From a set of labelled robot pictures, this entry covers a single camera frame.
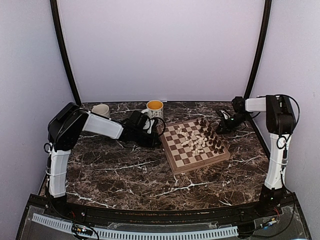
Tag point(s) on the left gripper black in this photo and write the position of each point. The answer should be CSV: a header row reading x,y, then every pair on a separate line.
x,y
152,144

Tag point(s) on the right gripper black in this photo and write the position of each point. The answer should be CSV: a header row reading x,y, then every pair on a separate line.
x,y
222,125

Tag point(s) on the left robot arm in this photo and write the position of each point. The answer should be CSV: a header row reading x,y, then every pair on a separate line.
x,y
65,128

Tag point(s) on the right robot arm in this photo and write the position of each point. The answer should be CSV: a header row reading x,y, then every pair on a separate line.
x,y
280,123

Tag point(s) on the wooden chess board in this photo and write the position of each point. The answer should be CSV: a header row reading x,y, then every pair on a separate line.
x,y
188,146

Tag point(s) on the yellow inside patterned mug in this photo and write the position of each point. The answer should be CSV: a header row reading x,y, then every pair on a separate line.
x,y
154,108

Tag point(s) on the white ceramic mug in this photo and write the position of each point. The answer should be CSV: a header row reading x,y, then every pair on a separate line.
x,y
102,110

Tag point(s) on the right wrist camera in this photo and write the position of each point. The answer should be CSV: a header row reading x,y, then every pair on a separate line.
x,y
224,114

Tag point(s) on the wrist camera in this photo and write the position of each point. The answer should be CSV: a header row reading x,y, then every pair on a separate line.
x,y
224,114
139,120

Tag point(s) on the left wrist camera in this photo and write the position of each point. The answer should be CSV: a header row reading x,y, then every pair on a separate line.
x,y
139,120

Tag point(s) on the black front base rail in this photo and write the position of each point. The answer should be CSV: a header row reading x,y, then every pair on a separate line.
x,y
101,216

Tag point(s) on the black frame post right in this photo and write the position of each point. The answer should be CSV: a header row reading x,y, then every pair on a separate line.
x,y
259,49

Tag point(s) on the black frame post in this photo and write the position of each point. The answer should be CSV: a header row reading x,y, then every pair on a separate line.
x,y
63,51
259,49

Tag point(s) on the white cable duct strip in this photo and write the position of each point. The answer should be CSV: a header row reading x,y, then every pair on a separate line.
x,y
123,231

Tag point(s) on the black frame post left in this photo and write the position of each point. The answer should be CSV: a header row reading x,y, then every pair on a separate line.
x,y
63,51

